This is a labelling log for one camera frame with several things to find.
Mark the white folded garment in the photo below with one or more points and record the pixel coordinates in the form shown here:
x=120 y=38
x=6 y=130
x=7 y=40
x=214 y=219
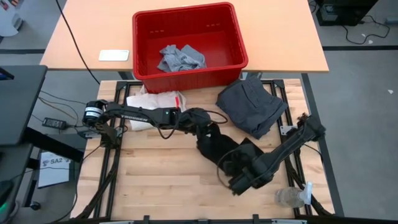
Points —
x=149 y=101

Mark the black equipment case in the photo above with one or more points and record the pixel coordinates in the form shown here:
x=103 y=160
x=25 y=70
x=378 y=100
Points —
x=342 y=14

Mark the dark grey garment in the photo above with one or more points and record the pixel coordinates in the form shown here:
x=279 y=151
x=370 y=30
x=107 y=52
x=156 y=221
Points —
x=252 y=105

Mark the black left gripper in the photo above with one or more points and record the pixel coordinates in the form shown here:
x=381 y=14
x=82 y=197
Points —
x=200 y=121

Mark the clear plastic spray bottle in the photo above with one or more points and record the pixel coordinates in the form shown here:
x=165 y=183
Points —
x=289 y=197

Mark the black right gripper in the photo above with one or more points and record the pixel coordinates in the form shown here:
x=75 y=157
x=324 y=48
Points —
x=262 y=168

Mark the white machine base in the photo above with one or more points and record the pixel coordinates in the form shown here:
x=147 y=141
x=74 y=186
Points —
x=9 y=21

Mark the white printed paper sheet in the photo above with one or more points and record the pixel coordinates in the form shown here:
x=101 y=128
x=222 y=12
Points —
x=54 y=171

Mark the white flat card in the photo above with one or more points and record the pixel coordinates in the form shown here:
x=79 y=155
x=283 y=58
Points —
x=113 y=55

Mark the dark grey desk surface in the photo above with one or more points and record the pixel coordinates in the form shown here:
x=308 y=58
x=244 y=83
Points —
x=18 y=102

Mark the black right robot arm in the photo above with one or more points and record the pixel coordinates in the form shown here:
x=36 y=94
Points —
x=280 y=152

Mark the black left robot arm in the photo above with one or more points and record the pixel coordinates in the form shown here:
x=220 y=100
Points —
x=136 y=115

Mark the tan wooden side table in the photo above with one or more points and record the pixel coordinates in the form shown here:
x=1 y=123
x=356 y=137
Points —
x=280 y=37

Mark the red plastic laundry basket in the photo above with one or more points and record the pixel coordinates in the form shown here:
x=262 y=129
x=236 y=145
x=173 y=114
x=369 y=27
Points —
x=224 y=46

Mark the black garment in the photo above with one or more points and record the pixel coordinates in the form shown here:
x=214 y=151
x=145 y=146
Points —
x=217 y=149

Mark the black power adapter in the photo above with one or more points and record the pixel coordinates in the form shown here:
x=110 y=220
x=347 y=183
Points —
x=54 y=123

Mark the black aluminium table frame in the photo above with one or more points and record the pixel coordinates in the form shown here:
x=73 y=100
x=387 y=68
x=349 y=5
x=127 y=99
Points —
x=120 y=84

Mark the light grey garment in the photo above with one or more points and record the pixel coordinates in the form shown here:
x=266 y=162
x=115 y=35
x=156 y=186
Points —
x=180 y=59

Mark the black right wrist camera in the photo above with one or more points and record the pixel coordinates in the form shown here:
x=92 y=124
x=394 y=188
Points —
x=245 y=185

